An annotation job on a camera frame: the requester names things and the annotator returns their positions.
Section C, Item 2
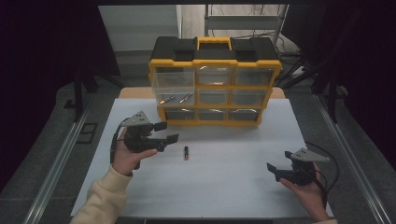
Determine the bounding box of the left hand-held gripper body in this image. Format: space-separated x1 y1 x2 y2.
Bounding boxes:
120 110 157 154

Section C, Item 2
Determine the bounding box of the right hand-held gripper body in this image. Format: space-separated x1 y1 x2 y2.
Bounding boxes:
275 147 332 188

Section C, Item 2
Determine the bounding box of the clear plastic single drawer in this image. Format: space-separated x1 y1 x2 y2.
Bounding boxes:
151 66 196 107

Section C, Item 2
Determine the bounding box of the yellow and black drawer organizer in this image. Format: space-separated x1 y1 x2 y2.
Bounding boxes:
148 35 283 127

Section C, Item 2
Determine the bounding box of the person's right hand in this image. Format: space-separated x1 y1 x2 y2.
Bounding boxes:
279 162 331 223

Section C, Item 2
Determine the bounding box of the person's left hand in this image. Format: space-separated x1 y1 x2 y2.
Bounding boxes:
111 126 159 177

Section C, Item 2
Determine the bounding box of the white table board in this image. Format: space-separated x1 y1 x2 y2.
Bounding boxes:
70 98 334 218

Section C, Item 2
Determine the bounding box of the black stand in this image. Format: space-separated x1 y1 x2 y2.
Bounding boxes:
72 70 126 123
311 70 341 124

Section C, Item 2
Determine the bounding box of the set of clear organizer drawers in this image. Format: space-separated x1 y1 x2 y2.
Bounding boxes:
163 65 276 122

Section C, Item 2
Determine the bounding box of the white cabinet panel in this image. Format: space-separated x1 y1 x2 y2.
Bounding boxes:
98 4 183 52

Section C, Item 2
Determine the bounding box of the dark curtain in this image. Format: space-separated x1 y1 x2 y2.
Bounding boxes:
281 0 396 171
0 0 121 190

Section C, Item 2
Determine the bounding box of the grey metal shelf stand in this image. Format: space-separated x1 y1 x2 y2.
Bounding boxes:
204 4 290 48

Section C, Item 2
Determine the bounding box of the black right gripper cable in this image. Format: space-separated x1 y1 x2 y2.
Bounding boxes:
304 141 341 210

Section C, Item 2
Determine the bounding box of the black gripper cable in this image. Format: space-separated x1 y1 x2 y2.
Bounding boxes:
108 117 133 165
304 141 341 210

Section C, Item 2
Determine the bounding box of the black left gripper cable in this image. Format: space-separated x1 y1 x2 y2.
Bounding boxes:
108 117 133 165

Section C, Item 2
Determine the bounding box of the aluminium frame rail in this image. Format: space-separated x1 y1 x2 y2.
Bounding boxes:
22 102 94 224
313 93 390 224

